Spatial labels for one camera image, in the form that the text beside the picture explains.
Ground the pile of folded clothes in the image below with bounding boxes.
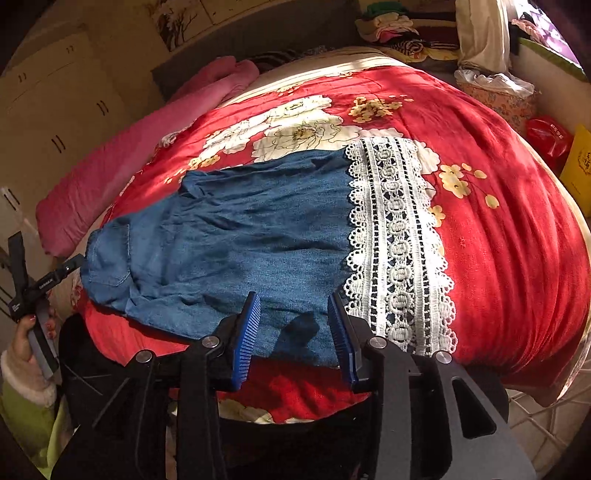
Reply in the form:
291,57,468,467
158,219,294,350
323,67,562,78
355,0,462,64

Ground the person's left hand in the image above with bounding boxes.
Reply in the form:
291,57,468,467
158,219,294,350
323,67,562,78
4,313,60,371

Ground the striped dark cloth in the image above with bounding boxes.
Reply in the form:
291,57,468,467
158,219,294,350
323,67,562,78
248,45,326,72

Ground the grey headboard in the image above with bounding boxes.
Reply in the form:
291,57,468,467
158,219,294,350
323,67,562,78
151,9,363,101

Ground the cream wardrobe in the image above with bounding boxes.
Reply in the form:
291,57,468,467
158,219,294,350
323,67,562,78
0,18,168,261

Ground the red round container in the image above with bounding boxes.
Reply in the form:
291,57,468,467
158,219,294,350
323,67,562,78
525,116,574,175

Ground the cream bed sheet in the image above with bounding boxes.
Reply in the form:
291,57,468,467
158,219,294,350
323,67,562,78
217,46,419,109

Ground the white hanging cloth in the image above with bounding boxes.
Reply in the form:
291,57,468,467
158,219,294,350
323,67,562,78
455,0,519,71

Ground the white crumpled cloth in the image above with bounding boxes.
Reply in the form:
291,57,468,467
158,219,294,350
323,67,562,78
454,66,542,99

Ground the yellow bag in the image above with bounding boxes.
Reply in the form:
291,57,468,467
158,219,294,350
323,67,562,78
560,123,591,195

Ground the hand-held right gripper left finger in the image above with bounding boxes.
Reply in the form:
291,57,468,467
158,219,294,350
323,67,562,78
124,292,262,480

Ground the blue denim pants lace trim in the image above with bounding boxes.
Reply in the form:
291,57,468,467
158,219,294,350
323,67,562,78
81,136,459,368

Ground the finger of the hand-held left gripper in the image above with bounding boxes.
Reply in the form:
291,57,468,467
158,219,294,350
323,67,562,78
39,254,86,289

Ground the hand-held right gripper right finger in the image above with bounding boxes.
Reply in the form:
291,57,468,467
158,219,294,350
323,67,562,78
327,292,537,480

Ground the floral patterned box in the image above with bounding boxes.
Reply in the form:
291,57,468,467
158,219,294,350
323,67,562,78
457,83,539,136

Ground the pink blanket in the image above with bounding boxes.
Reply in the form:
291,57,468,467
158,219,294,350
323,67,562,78
36,55,260,258

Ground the red floral blanket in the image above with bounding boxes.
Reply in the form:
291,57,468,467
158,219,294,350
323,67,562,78
81,65,591,425

